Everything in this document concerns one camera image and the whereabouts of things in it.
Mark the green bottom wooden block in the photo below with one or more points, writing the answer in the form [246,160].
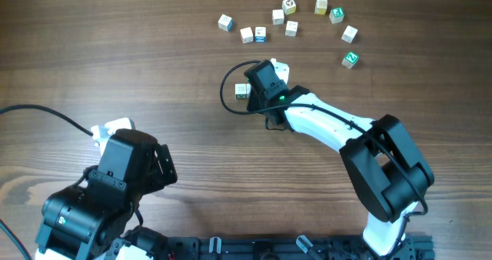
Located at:
[241,91]

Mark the blue P wooden block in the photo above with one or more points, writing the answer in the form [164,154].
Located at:
[349,34]

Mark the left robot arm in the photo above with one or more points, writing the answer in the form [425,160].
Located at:
[81,222]

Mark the wooden block with red side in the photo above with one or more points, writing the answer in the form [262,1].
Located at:
[247,35]

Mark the green Z wooden block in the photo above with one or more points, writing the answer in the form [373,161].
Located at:
[350,60]

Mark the red N wooden block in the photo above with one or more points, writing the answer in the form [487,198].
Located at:
[291,28]

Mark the red striped wooden block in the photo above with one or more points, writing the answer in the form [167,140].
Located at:
[248,90]

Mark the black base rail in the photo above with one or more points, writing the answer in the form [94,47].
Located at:
[333,247]

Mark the blue picture wooden block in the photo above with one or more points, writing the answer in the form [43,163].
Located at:
[260,34]

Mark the blue edged far-left block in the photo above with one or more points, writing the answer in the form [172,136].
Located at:
[225,22]

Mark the plain white wooden block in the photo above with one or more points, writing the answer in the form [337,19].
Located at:
[277,17]

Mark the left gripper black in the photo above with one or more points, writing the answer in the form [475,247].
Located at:
[154,181]

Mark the yellow plain wooden block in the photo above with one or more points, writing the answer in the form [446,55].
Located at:
[321,7]

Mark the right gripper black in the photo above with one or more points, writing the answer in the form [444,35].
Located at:
[252,101]

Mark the green letter wooden block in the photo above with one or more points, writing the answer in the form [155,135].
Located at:
[336,15]

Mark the yellow picture wooden block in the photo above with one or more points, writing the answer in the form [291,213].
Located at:
[289,6]

